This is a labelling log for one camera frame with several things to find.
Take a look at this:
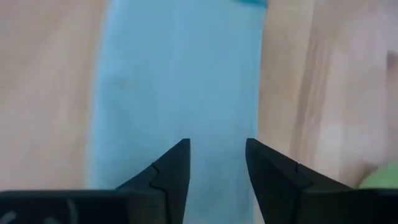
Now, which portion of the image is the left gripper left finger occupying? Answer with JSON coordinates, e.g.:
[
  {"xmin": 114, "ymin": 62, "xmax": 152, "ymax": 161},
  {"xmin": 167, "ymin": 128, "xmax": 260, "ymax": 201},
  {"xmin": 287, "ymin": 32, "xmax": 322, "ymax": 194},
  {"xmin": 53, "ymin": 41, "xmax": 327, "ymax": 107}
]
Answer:
[{"xmin": 0, "ymin": 138, "xmax": 191, "ymax": 224}]

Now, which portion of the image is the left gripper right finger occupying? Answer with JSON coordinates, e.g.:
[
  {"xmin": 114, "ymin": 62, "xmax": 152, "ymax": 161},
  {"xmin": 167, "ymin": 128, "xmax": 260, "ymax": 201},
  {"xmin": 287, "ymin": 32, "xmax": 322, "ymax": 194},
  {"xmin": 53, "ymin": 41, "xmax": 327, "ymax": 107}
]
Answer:
[{"xmin": 245, "ymin": 138, "xmax": 398, "ymax": 224}]

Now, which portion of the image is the green microfiber towel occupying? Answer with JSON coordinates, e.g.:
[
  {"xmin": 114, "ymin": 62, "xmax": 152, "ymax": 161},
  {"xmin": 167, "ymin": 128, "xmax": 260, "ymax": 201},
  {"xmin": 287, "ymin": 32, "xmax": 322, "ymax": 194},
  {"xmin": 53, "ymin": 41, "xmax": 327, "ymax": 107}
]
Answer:
[{"xmin": 357, "ymin": 163, "xmax": 398, "ymax": 190}]

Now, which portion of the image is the blue towel with white tag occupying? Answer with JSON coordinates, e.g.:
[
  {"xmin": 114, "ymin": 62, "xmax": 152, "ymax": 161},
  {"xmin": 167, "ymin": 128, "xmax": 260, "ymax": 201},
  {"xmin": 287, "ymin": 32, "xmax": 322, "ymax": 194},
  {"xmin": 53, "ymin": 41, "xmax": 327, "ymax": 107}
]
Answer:
[{"xmin": 86, "ymin": 0, "xmax": 269, "ymax": 224}]

